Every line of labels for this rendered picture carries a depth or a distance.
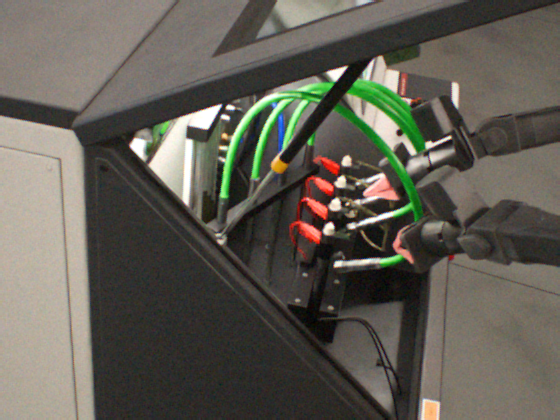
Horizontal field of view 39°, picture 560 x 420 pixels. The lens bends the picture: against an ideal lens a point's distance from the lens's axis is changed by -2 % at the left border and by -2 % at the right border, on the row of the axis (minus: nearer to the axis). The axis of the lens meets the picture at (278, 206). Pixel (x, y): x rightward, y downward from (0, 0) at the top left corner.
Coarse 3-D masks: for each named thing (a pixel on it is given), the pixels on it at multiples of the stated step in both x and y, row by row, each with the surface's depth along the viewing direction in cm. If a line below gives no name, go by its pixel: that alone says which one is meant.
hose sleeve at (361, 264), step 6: (372, 258) 133; (378, 258) 132; (342, 264) 137; (348, 264) 136; (354, 264) 135; (360, 264) 134; (366, 264) 133; (372, 264) 132; (378, 264) 132; (348, 270) 136; (354, 270) 136
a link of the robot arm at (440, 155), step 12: (456, 132) 127; (444, 144) 128; (456, 144) 126; (468, 144) 129; (432, 156) 128; (444, 156) 127; (456, 156) 126; (468, 156) 127; (432, 168) 130; (468, 168) 127
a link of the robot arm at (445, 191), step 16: (432, 176) 112; (448, 176) 108; (432, 192) 110; (448, 192) 108; (464, 192) 109; (432, 208) 112; (448, 208) 110; (464, 208) 108; (480, 208) 109; (464, 224) 108; (464, 240) 106; (480, 240) 104; (480, 256) 105
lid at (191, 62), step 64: (192, 0) 130; (256, 0) 113; (320, 0) 106; (384, 0) 90; (448, 0) 81; (512, 0) 80; (128, 64) 112; (192, 64) 99; (256, 64) 90; (320, 64) 88; (128, 128) 98
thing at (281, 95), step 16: (272, 96) 129; (288, 96) 127; (304, 96) 125; (320, 96) 124; (256, 112) 133; (336, 112) 123; (352, 112) 123; (240, 128) 136; (368, 128) 121; (384, 144) 121; (224, 176) 144; (400, 176) 122; (224, 192) 146; (416, 192) 122; (416, 208) 123; (400, 256) 129
